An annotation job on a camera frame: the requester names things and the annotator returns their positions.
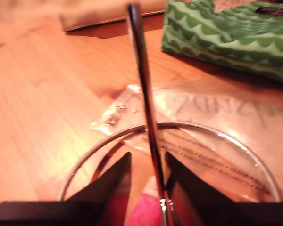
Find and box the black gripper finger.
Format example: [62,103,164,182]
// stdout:
[61,152,132,212]
[166,152,236,212]

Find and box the chrome wire towel stand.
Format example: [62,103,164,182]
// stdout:
[58,1,281,226]

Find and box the pink paper sheet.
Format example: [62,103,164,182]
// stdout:
[125,192,163,226]

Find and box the clear printed plastic bag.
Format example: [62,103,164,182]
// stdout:
[91,75,283,203]

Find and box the green wave pattern pouch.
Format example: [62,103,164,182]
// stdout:
[161,0,283,85]

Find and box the cream zip pouch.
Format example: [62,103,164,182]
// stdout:
[58,0,167,32]

